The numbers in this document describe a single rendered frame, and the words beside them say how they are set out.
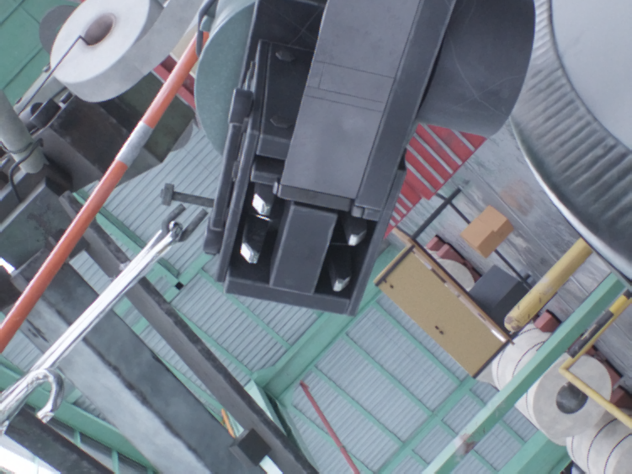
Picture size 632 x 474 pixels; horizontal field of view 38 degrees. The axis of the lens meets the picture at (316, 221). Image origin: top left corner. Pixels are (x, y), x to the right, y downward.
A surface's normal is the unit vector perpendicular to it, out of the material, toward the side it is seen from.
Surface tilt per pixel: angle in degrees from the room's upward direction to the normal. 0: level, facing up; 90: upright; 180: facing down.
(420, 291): 90
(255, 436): 123
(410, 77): 65
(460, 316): 90
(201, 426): 139
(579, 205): 90
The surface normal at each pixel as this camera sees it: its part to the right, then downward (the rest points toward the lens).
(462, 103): -0.04, 0.73
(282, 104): 0.24, -0.79
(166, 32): 0.52, 0.51
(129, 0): -0.49, -0.48
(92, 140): 0.60, -0.19
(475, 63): 0.07, 0.29
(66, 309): 0.70, -0.39
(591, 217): -0.67, -0.64
